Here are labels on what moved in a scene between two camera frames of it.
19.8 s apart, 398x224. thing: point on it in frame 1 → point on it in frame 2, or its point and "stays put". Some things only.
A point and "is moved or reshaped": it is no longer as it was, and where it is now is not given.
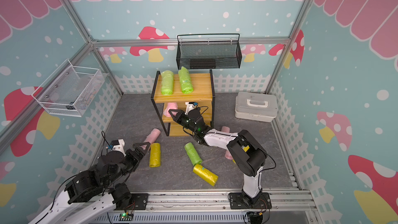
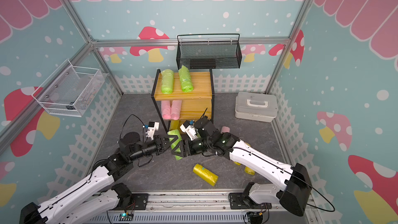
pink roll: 152,137 is moved or reshaped
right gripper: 178,119 → 189,151
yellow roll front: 207,176 stays put
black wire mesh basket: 209,51 stays put
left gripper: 130,153 → 161,144
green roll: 185,80 stays put
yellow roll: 155,156 → 174,124
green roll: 167,82 stays put
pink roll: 225,129 stays put
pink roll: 170,106 is moved or reshaped
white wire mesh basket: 69,90 stays put
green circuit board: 125,217 stays put
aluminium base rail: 288,206 stays put
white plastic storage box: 256,106 stays put
